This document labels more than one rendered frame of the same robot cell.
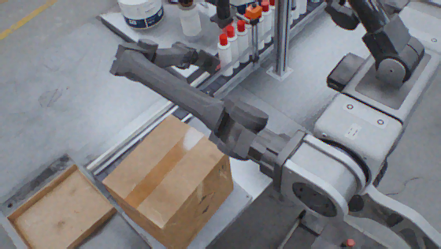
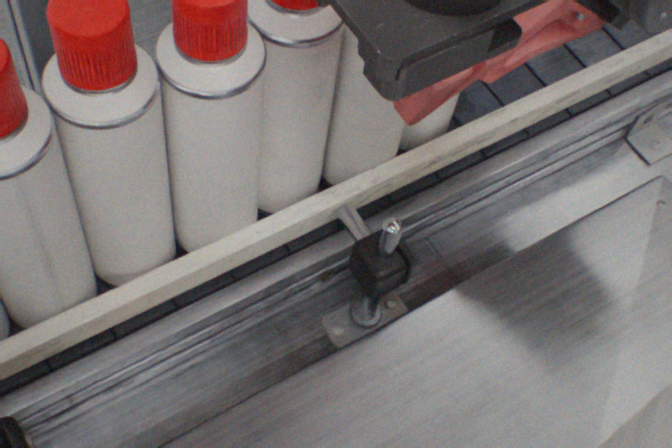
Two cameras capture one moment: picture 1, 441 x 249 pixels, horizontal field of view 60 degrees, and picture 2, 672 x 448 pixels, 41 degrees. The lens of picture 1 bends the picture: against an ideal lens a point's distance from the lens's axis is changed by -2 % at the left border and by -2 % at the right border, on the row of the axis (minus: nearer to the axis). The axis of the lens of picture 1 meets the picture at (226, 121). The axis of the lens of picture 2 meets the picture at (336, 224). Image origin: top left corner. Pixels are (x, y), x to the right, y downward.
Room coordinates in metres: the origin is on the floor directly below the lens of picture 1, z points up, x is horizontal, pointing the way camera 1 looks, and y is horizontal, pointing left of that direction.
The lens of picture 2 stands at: (1.53, -0.08, 1.36)
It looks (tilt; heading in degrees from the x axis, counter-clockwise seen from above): 58 degrees down; 178
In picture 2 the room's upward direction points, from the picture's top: 11 degrees clockwise
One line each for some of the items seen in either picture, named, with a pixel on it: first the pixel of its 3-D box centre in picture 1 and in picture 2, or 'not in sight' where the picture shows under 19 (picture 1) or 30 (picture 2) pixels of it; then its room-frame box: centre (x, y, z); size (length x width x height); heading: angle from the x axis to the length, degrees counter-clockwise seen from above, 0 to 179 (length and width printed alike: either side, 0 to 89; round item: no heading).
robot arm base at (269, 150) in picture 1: (274, 154); not in sight; (0.38, -0.08, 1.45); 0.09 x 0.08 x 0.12; 136
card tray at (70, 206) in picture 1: (61, 213); not in sight; (0.60, 0.63, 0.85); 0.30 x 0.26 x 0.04; 130
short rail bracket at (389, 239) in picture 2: not in sight; (379, 273); (1.26, -0.04, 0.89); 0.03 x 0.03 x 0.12; 40
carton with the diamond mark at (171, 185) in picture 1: (174, 186); not in sight; (0.58, 0.19, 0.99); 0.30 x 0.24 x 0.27; 137
